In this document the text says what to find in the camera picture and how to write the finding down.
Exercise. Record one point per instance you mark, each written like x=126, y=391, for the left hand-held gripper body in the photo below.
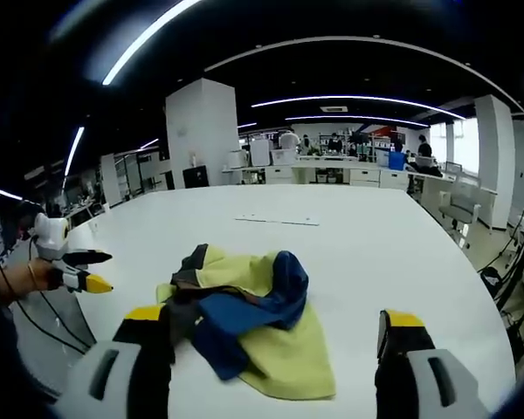
x=51, y=238

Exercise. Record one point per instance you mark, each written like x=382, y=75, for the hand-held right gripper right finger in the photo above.
x=423, y=379

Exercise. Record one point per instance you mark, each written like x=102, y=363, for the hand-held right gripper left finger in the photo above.
x=113, y=375

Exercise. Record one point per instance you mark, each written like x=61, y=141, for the yellow blue grey garment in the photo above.
x=284, y=349

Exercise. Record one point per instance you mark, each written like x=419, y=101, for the person's left hand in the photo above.
x=46, y=275

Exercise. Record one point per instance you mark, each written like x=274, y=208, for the black box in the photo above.
x=195, y=176

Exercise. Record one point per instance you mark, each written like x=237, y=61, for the white kettle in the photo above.
x=236, y=159

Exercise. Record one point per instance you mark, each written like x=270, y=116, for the grey office chair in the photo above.
x=460, y=203

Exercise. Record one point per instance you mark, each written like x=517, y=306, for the white storage box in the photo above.
x=283, y=157

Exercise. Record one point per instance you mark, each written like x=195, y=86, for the blue storage bin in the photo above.
x=396, y=160

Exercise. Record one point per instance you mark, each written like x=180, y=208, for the long ceiling light strip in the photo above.
x=148, y=37

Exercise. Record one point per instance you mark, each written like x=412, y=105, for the white counter cabinets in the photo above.
x=332, y=174

